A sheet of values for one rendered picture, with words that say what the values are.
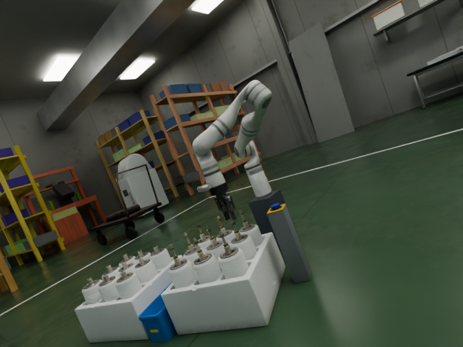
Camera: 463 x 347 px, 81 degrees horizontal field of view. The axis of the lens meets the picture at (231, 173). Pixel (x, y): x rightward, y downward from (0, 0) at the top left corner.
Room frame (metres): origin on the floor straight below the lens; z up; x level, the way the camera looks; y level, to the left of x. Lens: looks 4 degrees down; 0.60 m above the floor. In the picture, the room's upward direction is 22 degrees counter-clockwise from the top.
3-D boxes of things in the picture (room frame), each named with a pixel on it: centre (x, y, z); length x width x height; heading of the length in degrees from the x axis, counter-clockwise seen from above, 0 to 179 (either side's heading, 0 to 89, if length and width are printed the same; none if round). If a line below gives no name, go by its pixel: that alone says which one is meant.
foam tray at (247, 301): (1.14, 0.18, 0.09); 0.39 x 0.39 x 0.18; 67
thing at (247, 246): (1.10, 0.07, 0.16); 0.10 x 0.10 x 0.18
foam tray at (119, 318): (1.35, 0.67, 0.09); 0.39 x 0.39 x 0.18; 65
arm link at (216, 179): (1.09, 0.09, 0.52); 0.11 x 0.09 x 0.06; 114
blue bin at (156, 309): (1.17, 0.45, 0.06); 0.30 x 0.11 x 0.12; 155
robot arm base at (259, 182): (1.51, -0.12, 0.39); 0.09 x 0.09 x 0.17; 51
